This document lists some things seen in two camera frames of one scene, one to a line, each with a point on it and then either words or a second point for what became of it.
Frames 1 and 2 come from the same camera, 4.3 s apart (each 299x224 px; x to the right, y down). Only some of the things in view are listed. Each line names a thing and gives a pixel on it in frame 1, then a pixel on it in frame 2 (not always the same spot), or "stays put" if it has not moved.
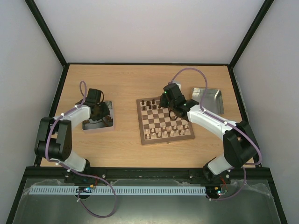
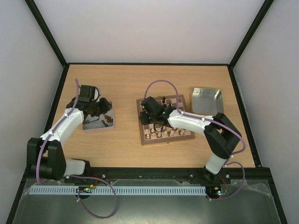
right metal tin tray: x=213 y=99 stays put
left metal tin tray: x=107 y=122 stays put
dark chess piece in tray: x=108 y=118 stays put
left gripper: x=106 y=113 -> x=106 y=108
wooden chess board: x=156 y=126 stays put
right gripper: x=162 y=100 -> x=145 y=116
